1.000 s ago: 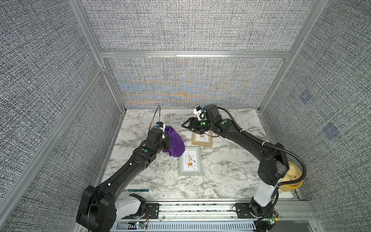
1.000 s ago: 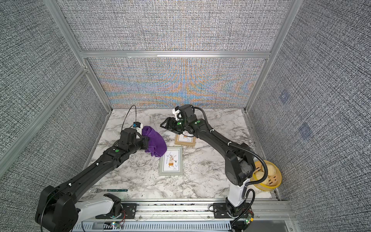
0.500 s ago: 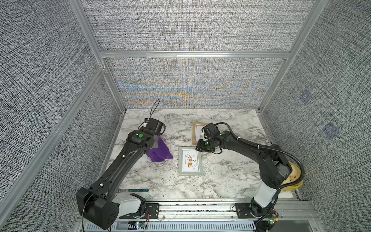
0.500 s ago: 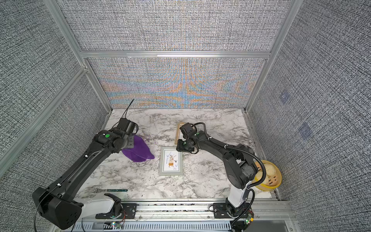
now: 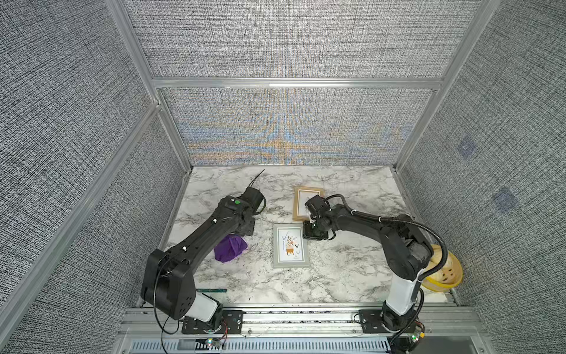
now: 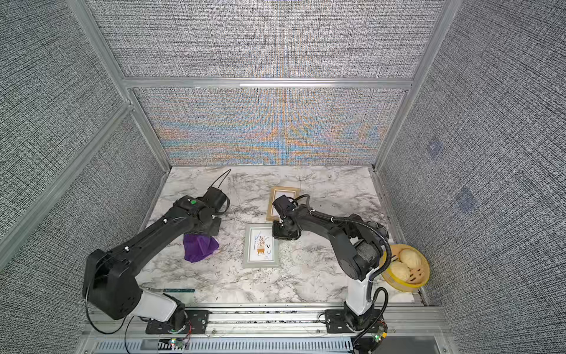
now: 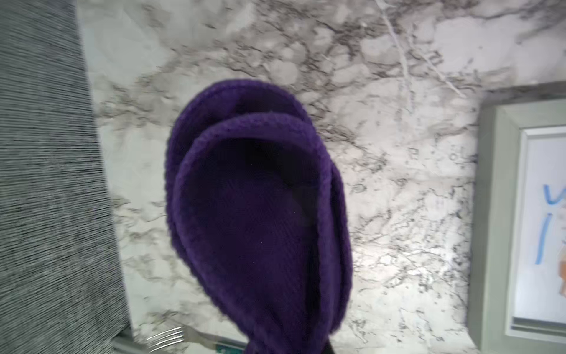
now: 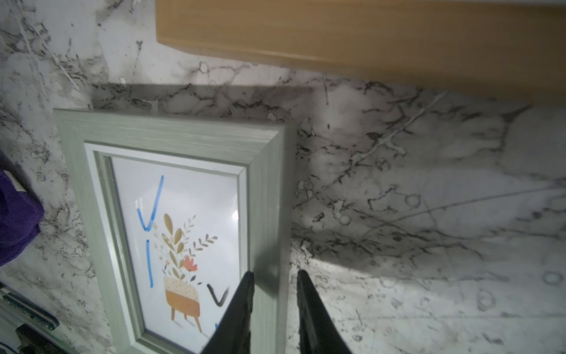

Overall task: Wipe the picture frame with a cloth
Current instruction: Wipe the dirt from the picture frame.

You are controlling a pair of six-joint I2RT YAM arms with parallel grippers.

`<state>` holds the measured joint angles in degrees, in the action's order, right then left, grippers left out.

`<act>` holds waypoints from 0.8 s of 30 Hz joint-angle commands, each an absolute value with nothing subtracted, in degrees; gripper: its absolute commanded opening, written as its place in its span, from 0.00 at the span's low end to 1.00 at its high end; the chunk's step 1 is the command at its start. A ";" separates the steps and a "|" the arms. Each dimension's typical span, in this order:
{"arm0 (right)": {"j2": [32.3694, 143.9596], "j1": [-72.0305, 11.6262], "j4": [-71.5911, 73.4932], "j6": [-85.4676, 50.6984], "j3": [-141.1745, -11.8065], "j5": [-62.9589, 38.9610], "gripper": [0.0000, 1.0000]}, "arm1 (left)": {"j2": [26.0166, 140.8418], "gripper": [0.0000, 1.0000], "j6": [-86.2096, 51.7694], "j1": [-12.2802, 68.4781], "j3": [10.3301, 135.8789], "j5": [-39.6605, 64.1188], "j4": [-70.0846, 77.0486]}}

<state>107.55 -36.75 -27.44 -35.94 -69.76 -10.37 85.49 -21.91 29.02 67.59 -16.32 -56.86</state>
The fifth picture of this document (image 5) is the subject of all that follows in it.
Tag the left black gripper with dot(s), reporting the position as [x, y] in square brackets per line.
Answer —
[250, 229]

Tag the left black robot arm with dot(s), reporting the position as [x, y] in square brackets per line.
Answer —
[169, 283]

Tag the aluminium front rail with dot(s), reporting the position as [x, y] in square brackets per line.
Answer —
[348, 320]

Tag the green handled fork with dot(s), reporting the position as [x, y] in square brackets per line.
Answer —
[212, 291]

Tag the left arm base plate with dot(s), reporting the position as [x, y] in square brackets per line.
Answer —
[229, 322]

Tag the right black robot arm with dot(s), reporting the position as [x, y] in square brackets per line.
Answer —
[406, 249]

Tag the grey green picture frame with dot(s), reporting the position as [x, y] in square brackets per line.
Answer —
[290, 249]

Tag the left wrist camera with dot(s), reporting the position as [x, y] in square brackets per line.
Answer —
[254, 197]

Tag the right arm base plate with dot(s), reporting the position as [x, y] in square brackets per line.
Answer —
[376, 321]

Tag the light wooden picture frame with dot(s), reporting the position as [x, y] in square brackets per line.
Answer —
[301, 195]

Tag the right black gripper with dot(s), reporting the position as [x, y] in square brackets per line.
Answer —
[306, 234]

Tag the purple cloth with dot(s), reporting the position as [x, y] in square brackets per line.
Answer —
[230, 248]

